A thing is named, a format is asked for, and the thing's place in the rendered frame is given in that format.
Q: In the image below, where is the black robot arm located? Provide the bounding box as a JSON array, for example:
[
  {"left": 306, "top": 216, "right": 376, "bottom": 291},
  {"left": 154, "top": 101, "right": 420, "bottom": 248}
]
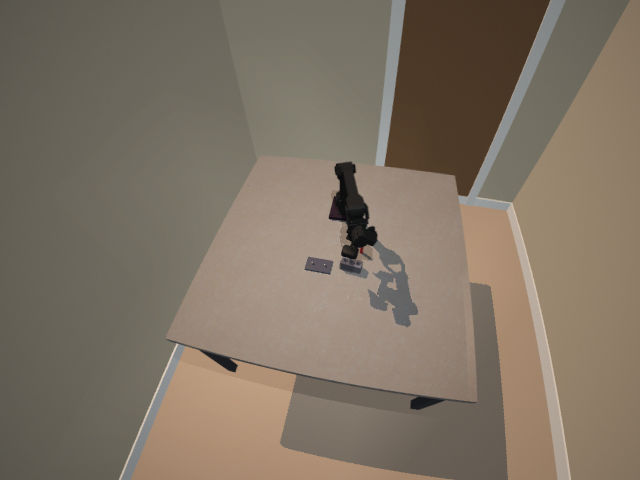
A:
[{"left": 335, "top": 162, "right": 377, "bottom": 248}]

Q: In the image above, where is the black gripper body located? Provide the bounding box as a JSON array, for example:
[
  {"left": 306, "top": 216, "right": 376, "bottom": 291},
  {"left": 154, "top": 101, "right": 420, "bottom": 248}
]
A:
[{"left": 341, "top": 228, "right": 359, "bottom": 259}]

